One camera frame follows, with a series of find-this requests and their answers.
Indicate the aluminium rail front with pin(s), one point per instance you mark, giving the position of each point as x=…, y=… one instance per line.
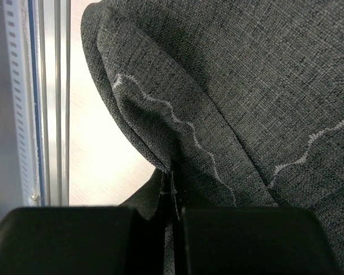
x=50, y=38

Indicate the grey cloth napkin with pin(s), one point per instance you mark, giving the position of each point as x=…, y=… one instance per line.
x=246, y=96

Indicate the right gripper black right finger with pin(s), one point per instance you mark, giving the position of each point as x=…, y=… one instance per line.
x=178, y=202

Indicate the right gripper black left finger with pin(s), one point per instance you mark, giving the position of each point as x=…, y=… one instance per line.
x=144, y=239

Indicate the white slotted cable duct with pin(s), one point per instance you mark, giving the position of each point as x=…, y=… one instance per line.
x=16, y=24

